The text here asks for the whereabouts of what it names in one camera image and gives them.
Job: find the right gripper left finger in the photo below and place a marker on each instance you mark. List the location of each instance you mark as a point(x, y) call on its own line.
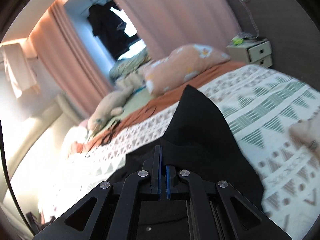
point(152, 184)

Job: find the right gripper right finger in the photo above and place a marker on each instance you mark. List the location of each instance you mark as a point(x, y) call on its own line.
point(174, 186)

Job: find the black garment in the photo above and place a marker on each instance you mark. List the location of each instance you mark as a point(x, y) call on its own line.
point(198, 139)

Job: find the dark hanging clothes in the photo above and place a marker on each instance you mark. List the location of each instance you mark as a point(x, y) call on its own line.
point(110, 28)

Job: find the beige plush toy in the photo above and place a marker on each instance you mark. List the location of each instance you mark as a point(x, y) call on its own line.
point(113, 104)

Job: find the rumpled light quilt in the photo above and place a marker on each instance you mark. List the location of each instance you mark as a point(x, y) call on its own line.
point(124, 67)

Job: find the orange patterned pillow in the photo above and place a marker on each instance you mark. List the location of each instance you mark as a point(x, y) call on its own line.
point(182, 65)

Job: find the green item on cabinet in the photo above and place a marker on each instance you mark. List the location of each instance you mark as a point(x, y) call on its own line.
point(237, 40)

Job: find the cream bedside cabinet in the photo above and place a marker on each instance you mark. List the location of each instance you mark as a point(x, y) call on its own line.
point(252, 52)

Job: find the pink curtain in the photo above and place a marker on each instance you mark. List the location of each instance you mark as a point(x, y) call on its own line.
point(163, 25)

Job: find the hanging light shirt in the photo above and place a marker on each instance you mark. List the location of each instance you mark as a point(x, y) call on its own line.
point(18, 70)

